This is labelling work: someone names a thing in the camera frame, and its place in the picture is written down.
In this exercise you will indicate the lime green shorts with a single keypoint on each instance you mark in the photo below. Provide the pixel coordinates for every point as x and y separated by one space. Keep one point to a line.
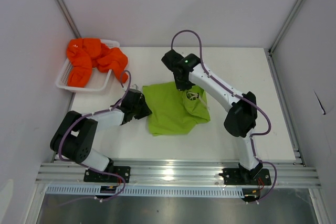
175 112

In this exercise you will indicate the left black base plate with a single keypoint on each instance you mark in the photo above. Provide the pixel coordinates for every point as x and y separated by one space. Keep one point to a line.
94 177

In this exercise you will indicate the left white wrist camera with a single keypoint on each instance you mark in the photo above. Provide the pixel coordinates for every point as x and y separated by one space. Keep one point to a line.
134 86

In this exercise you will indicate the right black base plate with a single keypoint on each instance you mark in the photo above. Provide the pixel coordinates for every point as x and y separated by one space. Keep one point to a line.
237 176

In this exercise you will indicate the white slotted cable duct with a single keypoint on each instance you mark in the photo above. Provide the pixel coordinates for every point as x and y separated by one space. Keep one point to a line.
149 191

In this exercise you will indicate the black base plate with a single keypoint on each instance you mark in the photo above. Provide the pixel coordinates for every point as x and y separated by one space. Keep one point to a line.
94 177
237 176

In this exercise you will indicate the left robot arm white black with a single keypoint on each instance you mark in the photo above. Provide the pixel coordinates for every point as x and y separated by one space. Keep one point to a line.
74 137

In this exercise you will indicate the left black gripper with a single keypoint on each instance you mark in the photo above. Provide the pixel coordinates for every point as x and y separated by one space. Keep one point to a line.
146 110

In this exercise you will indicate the aluminium mounting rail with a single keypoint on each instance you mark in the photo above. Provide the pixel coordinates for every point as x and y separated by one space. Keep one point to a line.
178 173

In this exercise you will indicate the left aluminium frame post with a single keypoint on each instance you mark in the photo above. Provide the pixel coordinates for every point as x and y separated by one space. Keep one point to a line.
68 18

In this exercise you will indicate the aluminium frame post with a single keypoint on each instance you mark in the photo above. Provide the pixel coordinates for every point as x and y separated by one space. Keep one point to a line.
68 18
297 6

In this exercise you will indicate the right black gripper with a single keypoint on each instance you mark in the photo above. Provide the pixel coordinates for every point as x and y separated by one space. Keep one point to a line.
181 87

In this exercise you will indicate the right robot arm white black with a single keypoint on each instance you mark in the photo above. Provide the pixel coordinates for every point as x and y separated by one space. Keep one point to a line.
241 108

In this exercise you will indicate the white plastic basket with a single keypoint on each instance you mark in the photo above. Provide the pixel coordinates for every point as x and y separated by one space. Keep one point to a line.
98 80

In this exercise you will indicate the orange shorts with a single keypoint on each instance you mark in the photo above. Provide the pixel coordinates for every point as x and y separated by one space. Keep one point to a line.
85 54

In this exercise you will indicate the right aluminium frame post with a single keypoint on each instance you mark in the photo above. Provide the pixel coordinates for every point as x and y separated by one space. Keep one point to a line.
297 6

